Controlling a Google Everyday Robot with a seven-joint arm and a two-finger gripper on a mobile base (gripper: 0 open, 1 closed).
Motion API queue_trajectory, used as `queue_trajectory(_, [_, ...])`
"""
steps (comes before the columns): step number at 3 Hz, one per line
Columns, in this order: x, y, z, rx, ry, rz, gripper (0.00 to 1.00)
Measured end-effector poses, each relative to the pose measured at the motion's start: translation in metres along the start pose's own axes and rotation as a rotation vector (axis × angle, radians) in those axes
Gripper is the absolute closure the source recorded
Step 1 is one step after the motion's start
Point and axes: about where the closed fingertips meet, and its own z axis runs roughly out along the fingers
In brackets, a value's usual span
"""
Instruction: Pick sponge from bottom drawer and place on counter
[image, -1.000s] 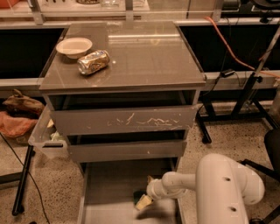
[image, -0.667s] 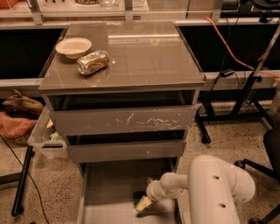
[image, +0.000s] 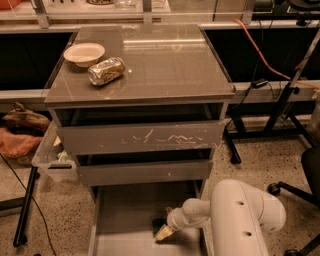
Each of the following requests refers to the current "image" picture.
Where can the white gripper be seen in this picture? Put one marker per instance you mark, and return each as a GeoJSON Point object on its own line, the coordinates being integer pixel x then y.
{"type": "Point", "coordinates": [175, 221]}

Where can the green yellow sponge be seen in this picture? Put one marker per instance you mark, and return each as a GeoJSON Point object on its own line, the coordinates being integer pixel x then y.
{"type": "Point", "coordinates": [157, 223]}

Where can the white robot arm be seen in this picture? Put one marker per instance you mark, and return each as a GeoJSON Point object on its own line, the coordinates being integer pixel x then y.
{"type": "Point", "coordinates": [238, 213]}

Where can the grey open bottom drawer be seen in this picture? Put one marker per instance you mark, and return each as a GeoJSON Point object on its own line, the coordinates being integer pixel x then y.
{"type": "Point", "coordinates": [124, 216]}

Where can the grey middle drawer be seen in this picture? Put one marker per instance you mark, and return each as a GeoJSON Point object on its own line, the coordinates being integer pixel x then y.
{"type": "Point", "coordinates": [117, 174]}

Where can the grey drawer cabinet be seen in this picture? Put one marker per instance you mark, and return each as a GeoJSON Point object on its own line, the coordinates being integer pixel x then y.
{"type": "Point", "coordinates": [171, 76]}

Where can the grey top drawer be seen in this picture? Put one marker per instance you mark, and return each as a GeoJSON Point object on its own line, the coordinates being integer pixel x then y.
{"type": "Point", "coordinates": [145, 137]}

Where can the clear plastic storage bin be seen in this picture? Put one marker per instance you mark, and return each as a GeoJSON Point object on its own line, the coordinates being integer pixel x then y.
{"type": "Point", "coordinates": [51, 158]}

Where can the black table leg stand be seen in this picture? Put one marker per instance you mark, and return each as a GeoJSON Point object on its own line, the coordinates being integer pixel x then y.
{"type": "Point", "coordinates": [20, 237]}

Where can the crushed gold soda can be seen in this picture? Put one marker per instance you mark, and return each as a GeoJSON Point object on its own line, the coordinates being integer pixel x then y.
{"type": "Point", "coordinates": [106, 71]}

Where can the black power adapter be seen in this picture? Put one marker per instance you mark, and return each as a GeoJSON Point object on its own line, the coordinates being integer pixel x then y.
{"type": "Point", "coordinates": [259, 83]}

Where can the orange cloth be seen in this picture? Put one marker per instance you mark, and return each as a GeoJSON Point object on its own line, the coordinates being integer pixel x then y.
{"type": "Point", "coordinates": [17, 145]}

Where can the brown bag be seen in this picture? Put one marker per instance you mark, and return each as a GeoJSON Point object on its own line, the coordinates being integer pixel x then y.
{"type": "Point", "coordinates": [22, 119]}

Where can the white paper bowl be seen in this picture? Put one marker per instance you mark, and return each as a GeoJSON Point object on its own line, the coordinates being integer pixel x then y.
{"type": "Point", "coordinates": [84, 54]}

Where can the black stand frame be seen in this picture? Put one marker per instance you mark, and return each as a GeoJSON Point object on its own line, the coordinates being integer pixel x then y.
{"type": "Point", "coordinates": [281, 107]}

